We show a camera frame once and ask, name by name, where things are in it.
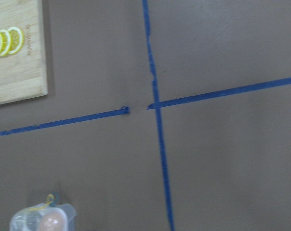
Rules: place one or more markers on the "bamboo cutting board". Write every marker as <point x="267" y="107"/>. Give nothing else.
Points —
<point x="23" y="75"/>

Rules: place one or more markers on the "clear plastic egg box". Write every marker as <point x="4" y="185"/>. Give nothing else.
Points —
<point x="28" y="218"/>

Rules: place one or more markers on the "brown egg rear slot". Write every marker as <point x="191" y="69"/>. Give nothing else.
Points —
<point x="54" y="221"/>

